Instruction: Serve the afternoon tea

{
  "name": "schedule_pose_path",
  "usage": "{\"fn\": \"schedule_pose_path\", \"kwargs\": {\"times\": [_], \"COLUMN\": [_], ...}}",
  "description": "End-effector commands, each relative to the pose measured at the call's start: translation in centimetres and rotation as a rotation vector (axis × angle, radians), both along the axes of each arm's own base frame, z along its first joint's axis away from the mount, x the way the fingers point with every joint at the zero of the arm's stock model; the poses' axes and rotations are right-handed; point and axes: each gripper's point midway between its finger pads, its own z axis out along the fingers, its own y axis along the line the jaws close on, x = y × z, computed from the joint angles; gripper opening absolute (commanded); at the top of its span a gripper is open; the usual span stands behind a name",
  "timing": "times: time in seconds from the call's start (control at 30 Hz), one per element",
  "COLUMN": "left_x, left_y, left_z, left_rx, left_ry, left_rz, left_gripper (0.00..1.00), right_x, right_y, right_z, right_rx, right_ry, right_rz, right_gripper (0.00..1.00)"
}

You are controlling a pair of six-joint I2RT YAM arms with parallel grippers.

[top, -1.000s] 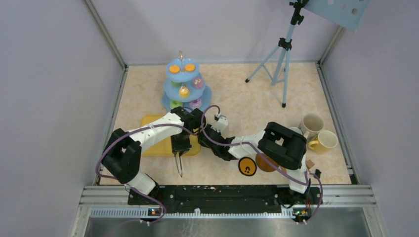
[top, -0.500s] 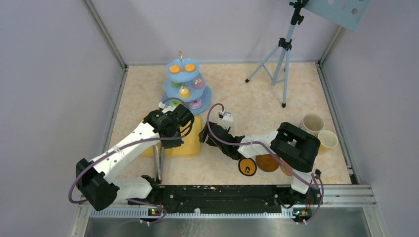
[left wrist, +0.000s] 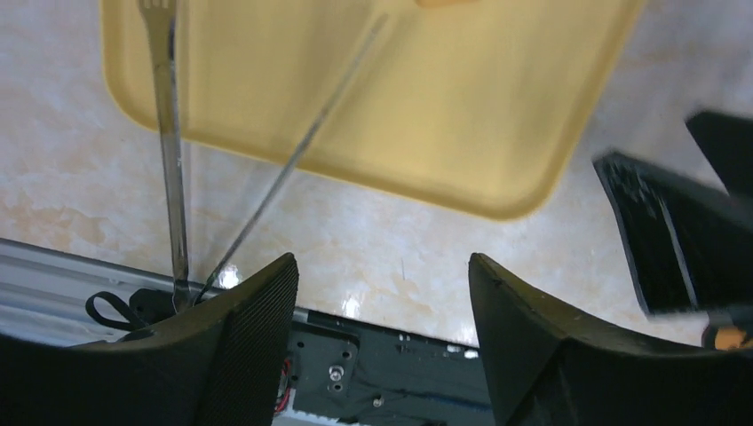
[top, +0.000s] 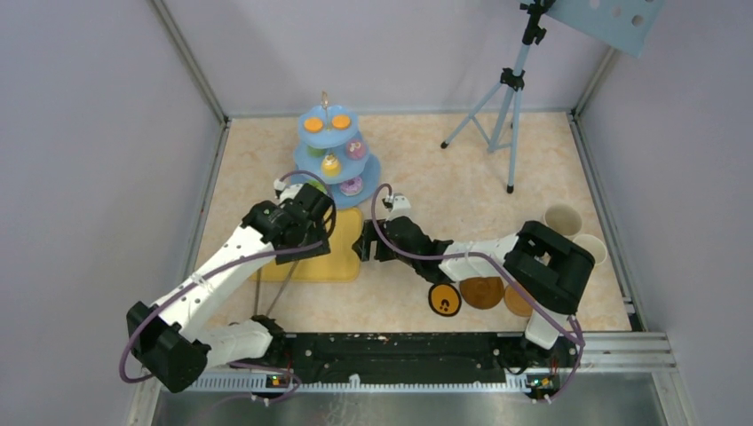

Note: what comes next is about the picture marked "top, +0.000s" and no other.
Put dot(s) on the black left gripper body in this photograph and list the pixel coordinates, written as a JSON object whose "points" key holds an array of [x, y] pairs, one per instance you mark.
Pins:
{"points": [[315, 233]]}

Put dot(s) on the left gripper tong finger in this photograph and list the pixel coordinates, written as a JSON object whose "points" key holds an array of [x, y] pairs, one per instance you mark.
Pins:
{"points": [[257, 292], [286, 281]]}

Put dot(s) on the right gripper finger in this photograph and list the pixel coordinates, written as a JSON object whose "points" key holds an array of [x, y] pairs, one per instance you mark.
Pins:
{"points": [[363, 251], [368, 232]]}

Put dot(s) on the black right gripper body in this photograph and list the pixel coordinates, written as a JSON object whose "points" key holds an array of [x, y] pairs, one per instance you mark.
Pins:
{"points": [[384, 254]]}

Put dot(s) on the yellow serving tray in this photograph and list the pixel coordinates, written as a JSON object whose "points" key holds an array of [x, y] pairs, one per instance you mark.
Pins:
{"points": [[341, 264]]}

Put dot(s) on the green glazed donut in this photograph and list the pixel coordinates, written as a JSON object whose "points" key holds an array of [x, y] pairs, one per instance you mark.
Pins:
{"points": [[318, 185]]}

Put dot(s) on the purple donut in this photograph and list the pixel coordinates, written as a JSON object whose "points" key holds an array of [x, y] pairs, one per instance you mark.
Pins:
{"points": [[352, 187]]}

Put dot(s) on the yellow cupcake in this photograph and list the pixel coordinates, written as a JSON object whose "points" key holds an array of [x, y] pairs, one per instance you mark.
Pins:
{"points": [[331, 166]]}

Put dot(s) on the pink flower donut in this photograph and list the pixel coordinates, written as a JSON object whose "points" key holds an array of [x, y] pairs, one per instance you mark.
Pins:
{"points": [[356, 149]]}

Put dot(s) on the green cupcake with topping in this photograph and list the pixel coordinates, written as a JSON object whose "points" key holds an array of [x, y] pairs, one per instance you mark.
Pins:
{"points": [[316, 152]]}

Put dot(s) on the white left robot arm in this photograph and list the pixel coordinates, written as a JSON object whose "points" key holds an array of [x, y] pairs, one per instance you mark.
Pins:
{"points": [[168, 337]]}

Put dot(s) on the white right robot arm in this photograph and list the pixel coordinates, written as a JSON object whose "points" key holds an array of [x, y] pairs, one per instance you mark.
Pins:
{"points": [[544, 267]]}

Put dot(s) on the blue three-tier cake stand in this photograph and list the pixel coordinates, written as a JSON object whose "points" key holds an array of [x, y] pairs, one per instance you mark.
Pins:
{"points": [[332, 147]]}

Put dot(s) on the black and yellow round coaster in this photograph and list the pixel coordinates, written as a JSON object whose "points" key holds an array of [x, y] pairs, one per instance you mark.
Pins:
{"points": [[444, 300]]}

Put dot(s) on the dark brown wooden saucer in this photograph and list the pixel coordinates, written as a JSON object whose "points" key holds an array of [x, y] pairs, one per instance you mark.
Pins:
{"points": [[482, 293]]}

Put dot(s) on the light brown wooden coaster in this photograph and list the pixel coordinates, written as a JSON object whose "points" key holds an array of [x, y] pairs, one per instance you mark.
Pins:
{"points": [[516, 304]]}

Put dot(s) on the light blue tripod stand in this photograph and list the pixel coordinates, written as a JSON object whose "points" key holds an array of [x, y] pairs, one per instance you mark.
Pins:
{"points": [[505, 133]]}

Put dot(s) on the cream cup rear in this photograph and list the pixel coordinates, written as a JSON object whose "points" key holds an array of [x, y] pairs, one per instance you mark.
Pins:
{"points": [[563, 219]]}

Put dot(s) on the cream cup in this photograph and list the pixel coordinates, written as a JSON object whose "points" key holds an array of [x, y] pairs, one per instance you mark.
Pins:
{"points": [[594, 245], [563, 219]]}

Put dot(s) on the cream cup front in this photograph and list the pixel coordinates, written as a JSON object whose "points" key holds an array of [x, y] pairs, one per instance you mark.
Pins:
{"points": [[594, 245]]}

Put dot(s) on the light blue perforated panel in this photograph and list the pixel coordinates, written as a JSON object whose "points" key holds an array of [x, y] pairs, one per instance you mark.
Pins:
{"points": [[622, 24]]}

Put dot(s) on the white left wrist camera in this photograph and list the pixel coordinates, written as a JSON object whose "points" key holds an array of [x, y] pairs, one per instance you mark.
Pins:
{"points": [[285, 191]]}

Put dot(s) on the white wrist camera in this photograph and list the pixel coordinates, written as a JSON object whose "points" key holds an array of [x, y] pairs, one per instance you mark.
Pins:
{"points": [[285, 191], [397, 204]]}

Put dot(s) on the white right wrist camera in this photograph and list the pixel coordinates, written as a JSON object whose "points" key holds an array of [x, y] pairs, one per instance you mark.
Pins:
{"points": [[397, 204]]}

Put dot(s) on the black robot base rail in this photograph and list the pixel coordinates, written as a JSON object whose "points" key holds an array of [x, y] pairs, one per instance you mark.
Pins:
{"points": [[484, 351]]}

